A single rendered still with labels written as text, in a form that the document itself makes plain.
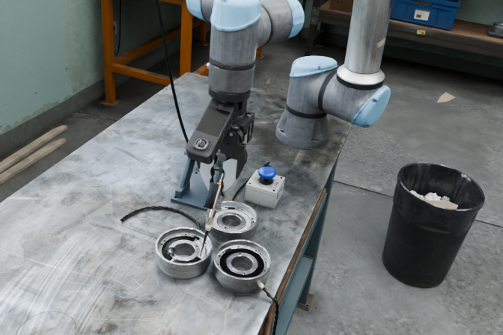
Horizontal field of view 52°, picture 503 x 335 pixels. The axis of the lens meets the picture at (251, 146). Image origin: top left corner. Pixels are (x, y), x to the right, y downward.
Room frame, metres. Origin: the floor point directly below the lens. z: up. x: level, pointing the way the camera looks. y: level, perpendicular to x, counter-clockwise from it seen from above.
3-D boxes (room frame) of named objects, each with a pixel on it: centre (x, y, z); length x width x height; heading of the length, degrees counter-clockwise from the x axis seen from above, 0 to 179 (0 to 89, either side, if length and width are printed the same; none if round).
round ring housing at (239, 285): (0.71, -0.01, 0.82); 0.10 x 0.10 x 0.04
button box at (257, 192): (0.97, -0.04, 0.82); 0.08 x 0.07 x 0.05; 163
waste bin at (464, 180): (1.72, -0.76, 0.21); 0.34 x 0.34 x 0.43
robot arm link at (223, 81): (0.80, 0.05, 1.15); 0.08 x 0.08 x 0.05
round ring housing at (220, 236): (0.83, 0.02, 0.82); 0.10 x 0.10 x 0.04
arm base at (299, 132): (1.29, -0.14, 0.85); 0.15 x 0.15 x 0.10
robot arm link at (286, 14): (0.89, 0.00, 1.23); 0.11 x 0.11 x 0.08; 54
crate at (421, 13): (4.21, -1.25, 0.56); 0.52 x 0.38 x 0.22; 70
